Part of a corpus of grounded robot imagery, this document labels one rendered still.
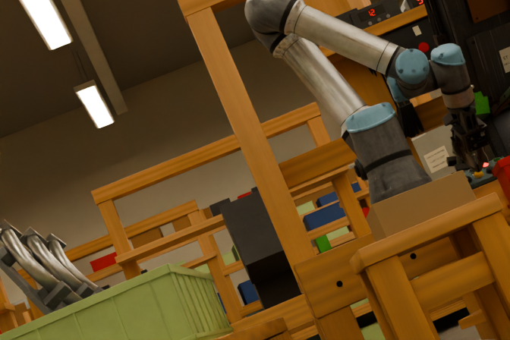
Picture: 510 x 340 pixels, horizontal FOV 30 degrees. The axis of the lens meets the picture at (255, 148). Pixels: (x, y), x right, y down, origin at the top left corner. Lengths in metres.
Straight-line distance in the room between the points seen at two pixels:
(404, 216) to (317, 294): 0.48
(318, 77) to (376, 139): 0.28
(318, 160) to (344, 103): 0.88
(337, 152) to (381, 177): 1.07
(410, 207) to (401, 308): 0.22
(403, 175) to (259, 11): 0.54
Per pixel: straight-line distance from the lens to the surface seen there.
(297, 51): 2.39
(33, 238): 2.26
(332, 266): 2.48
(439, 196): 2.09
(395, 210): 2.08
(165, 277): 1.87
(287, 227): 3.10
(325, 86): 2.37
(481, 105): 2.84
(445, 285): 2.06
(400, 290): 2.04
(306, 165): 3.21
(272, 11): 2.30
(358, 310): 9.59
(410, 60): 2.22
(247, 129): 3.15
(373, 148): 2.18
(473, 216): 2.07
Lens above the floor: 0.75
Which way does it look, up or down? 11 degrees up
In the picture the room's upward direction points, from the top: 23 degrees counter-clockwise
